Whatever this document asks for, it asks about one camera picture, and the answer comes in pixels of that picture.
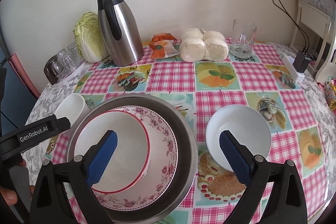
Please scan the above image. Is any stainless steel thermos jug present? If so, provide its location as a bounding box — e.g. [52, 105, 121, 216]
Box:
[97, 0, 144, 67]

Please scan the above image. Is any person left hand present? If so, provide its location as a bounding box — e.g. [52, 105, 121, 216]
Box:
[0, 159, 35, 206]

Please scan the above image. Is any pink floral white plate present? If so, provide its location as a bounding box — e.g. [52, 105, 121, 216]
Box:
[95, 106, 178, 211]

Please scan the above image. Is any dark blue cabinet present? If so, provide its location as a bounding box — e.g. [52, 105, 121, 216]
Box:
[1, 51, 39, 135]

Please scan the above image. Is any black cable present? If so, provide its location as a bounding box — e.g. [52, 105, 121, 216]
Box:
[272, 0, 312, 53]

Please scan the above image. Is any white shelf rack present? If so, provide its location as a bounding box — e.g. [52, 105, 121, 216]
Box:
[295, 0, 335, 84]

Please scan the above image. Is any large stainless steel basin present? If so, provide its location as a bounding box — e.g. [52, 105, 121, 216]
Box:
[66, 93, 198, 223]

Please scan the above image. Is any black power adapter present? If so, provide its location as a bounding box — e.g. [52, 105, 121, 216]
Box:
[293, 51, 311, 73]

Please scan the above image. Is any pink checkered tablecloth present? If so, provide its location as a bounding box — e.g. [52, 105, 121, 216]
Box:
[26, 39, 336, 224]

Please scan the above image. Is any light blue white bowl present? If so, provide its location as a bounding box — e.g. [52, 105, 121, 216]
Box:
[206, 105, 271, 172]

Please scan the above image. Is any red rimmed white bowl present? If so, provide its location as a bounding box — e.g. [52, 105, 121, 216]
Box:
[74, 110, 150, 194]

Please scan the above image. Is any bag of steamed buns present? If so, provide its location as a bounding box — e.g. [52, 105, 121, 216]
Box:
[179, 28, 229, 63]

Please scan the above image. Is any white square MAX bowl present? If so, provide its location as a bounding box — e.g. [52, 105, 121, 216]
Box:
[55, 93, 89, 125]

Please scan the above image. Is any clear glass mug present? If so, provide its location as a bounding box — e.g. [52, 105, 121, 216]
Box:
[230, 19, 257, 59]

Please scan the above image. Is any grey floral white blanket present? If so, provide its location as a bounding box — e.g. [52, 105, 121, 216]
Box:
[22, 61, 90, 185]

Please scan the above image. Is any napa cabbage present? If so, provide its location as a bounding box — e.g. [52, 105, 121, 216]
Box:
[73, 12, 108, 63]

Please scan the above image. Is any colourful candy packet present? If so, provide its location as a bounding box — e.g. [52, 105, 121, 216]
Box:
[323, 77, 336, 111]

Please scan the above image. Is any white power strip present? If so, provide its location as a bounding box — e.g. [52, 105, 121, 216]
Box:
[282, 55, 305, 84]

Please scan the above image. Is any glass teapot brown handle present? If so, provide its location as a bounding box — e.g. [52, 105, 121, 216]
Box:
[43, 55, 64, 85]

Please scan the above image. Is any upturned clear glass cup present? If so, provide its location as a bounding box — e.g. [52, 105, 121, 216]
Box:
[57, 42, 82, 75]

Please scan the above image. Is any orange snack packet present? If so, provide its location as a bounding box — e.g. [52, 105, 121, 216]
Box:
[149, 33, 179, 59]

